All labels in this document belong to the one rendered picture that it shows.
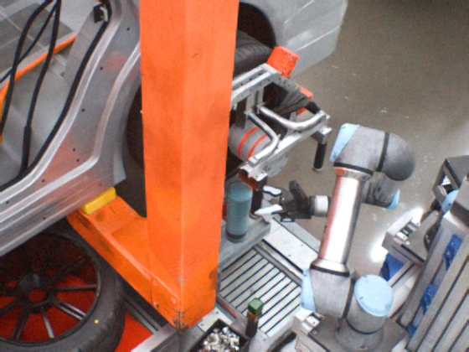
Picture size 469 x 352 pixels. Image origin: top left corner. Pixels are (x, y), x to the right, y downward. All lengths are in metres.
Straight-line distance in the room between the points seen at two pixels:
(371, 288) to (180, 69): 0.81
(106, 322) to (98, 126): 0.68
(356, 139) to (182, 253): 0.59
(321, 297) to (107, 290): 0.91
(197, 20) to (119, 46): 0.73
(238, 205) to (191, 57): 1.07
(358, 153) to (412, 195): 1.79
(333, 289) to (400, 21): 3.37
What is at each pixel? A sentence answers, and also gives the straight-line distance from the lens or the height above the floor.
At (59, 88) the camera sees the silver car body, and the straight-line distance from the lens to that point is 2.44.
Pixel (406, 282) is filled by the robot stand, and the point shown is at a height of 0.73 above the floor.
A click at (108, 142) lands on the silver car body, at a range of 2.29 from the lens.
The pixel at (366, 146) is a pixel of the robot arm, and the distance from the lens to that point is 1.86.
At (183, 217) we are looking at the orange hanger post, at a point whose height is 1.14.
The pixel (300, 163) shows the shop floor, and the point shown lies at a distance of 3.64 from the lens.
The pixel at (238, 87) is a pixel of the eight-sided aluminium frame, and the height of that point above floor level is 1.10.
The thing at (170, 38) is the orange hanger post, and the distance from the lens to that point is 1.47.
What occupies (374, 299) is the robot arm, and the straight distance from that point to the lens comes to 1.85.
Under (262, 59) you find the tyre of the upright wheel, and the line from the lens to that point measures 2.41.
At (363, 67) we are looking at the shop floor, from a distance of 4.41.
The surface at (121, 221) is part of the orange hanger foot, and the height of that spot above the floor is 0.68.
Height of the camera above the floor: 2.54
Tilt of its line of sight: 46 degrees down
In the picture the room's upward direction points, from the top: 5 degrees clockwise
